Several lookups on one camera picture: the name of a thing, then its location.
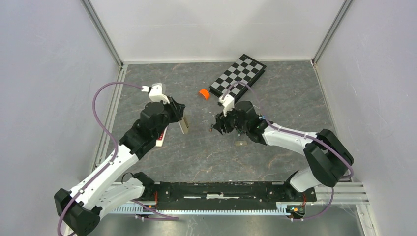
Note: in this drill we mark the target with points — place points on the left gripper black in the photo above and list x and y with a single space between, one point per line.
176 108

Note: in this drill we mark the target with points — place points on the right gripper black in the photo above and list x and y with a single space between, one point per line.
221 120

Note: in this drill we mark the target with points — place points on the white beige remote control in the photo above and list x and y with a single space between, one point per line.
184 126

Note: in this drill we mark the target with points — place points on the beige battery cover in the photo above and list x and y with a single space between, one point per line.
240 143

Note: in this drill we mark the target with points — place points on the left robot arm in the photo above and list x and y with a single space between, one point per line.
84 205

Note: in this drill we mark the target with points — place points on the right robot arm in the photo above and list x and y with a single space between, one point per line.
328 160

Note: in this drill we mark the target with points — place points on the red white remote control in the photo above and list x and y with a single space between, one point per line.
161 139

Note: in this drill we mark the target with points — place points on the orange tape roll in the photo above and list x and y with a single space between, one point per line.
204 93

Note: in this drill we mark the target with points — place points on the folded black chessboard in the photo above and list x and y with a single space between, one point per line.
245 70

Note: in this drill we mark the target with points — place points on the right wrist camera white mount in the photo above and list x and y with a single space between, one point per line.
227 102

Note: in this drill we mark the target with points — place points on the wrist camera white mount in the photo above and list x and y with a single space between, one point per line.
156 93
227 102

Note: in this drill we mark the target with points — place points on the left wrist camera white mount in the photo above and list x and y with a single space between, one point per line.
156 93

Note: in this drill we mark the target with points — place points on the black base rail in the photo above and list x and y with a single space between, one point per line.
258 195

